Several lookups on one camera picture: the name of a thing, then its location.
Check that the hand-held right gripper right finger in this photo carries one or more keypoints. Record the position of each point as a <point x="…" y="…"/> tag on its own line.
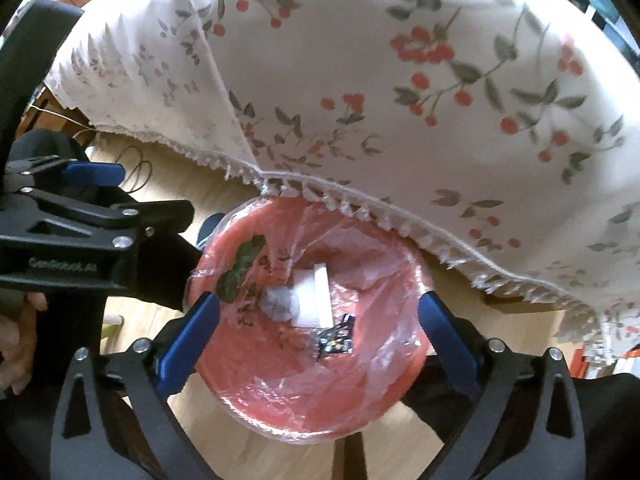
<point x="445" y="341"/>

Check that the red trash bin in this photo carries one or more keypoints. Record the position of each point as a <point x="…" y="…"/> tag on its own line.
<point x="300" y="422"/>

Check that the blue box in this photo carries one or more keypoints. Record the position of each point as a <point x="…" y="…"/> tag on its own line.
<point x="612" y="10"/>

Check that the floral bedsheet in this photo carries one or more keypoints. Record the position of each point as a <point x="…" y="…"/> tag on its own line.
<point x="375" y="110"/>

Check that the red plastic bin liner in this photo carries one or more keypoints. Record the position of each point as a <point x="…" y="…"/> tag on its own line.
<point x="380" y="280"/>

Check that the person's left hand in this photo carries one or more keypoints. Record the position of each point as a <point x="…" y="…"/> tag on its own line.
<point x="17" y="347"/>

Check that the black snack packet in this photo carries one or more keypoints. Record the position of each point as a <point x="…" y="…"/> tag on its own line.
<point x="334" y="342"/>

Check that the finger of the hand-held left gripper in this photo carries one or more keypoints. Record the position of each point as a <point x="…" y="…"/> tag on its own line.
<point x="150" y="212"/>
<point x="95" y="173"/>

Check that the grey plastic bag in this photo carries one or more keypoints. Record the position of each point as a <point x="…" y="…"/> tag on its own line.
<point x="279" y="304"/>

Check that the dark cloth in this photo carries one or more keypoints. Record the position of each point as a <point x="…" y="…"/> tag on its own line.
<point x="35" y="60"/>

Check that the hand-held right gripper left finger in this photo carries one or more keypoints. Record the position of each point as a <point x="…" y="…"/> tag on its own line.
<point x="192" y="341"/>

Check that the blue slipper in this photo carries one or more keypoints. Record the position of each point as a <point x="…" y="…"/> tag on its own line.
<point x="210" y="227"/>

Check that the orange parcel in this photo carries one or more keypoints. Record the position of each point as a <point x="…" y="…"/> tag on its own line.
<point x="582" y="360"/>

